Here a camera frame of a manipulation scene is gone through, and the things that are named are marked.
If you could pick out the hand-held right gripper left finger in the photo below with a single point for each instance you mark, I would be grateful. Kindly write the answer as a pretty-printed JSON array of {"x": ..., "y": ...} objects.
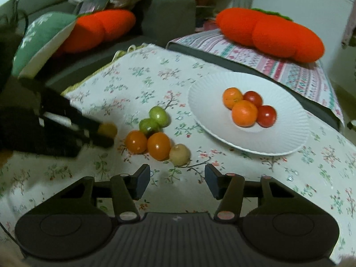
[{"x": 143, "y": 182}]

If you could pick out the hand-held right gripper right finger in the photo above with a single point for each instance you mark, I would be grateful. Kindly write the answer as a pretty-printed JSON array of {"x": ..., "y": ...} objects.
[{"x": 212, "y": 182}]

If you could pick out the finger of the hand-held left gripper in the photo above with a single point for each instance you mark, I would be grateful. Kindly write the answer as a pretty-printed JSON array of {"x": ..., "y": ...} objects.
[
  {"x": 94, "y": 139},
  {"x": 71, "y": 111}
]

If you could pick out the small yellow tomato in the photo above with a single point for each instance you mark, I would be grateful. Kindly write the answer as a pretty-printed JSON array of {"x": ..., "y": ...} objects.
[{"x": 109, "y": 129}]

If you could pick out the white ribbed plate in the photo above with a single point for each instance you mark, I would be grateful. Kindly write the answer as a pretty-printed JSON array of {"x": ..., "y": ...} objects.
[{"x": 211, "y": 89}]

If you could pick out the orange tomato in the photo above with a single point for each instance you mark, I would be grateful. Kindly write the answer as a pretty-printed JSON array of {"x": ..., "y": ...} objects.
[
  {"x": 135, "y": 141},
  {"x": 158, "y": 146}
]

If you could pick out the pale yellow tomato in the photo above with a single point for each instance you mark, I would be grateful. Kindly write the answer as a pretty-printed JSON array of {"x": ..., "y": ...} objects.
[{"x": 179, "y": 154}]

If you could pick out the green tomato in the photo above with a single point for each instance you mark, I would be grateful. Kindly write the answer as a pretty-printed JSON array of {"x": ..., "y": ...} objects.
[
  {"x": 158, "y": 116},
  {"x": 148, "y": 125}
]

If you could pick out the floral tablecloth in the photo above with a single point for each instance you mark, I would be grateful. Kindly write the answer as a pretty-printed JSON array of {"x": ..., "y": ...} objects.
[{"x": 139, "y": 83}]

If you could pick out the mandarin orange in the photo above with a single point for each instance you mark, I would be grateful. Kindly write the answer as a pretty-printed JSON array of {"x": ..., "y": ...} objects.
[
  {"x": 244, "y": 113},
  {"x": 232, "y": 97}
]

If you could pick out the green snowflake cushion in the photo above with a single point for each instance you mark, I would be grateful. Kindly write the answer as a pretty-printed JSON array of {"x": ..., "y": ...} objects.
[{"x": 39, "y": 39}]

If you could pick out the red tomato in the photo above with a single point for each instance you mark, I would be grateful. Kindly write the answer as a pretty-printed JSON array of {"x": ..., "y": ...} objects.
[
  {"x": 267, "y": 116},
  {"x": 253, "y": 98}
]

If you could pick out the orange carrot plush pillow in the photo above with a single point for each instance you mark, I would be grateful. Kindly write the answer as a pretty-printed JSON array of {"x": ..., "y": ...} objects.
[
  {"x": 272, "y": 33},
  {"x": 100, "y": 27}
]

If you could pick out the dark packet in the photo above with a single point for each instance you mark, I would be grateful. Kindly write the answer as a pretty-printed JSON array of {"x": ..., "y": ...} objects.
[{"x": 94, "y": 3}]

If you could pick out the grey sofa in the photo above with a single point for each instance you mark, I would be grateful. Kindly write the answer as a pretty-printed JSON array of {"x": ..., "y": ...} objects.
[{"x": 167, "y": 14}]

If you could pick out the pink patterned blanket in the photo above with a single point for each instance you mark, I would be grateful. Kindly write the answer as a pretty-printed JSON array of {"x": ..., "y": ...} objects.
[{"x": 300, "y": 78}]

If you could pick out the pink hanging cloth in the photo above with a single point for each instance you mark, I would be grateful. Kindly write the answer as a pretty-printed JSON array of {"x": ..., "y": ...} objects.
[{"x": 349, "y": 30}]

